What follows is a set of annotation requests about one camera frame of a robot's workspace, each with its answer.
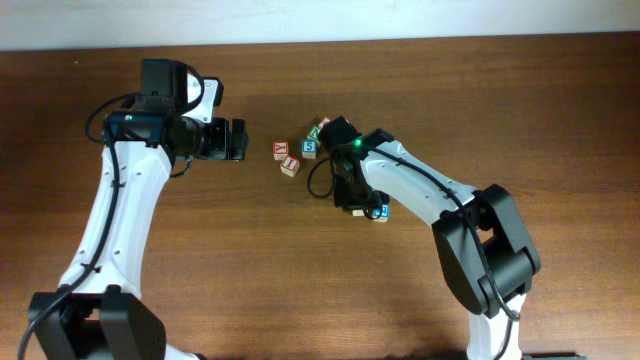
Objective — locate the red 6 wooden block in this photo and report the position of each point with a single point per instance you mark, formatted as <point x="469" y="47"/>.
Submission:
<point x="324" y="122"/>

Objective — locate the green N wooden block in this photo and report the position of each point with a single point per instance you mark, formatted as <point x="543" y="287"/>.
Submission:
<point x="313" y="134"/>

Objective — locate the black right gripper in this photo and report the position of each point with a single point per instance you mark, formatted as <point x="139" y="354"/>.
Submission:
<point x="353" y="198"/>

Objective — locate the red Y wooden block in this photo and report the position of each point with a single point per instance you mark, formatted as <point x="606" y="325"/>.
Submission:
<point x="280" y="150"/>

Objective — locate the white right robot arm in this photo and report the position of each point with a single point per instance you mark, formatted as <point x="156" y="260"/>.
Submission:
<point x="485" y="251"/>

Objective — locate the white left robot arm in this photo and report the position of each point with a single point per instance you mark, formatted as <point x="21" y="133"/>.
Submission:
<point x="96" y="311"/>

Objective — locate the red I wooden block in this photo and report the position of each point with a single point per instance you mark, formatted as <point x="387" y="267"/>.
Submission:
<point x="290" y="166"/>

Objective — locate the blue T wooden block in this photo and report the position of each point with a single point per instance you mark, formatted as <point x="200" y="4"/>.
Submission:
<point x="381" y="214"/>

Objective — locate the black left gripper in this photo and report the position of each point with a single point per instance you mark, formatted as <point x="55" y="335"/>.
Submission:
<point x="219" y="148"/>

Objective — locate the blue 5 wooden block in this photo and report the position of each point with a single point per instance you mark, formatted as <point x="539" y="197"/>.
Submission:
<point x="309" y="149"/>

